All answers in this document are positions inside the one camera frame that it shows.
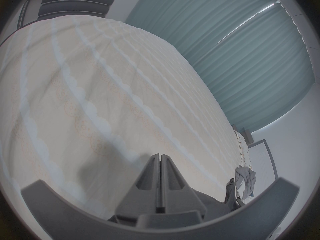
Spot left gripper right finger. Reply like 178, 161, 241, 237
161, 154, 207, 221

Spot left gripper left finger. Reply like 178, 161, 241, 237
115, 153, 161, 223

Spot black T-shirt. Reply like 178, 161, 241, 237
107, 188, 232, 224

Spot pile of clothes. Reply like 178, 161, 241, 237
224, 165, 257, 212

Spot bed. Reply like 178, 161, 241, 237
0, 14, 278, 221

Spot white printed pillow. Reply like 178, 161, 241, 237
234, 130, 251, 168

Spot grey bedside table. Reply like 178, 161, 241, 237
232, 124, 253, 144

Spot blue-green curtain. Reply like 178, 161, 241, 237
175, 3, 315, 132
124, 0, 280, 44

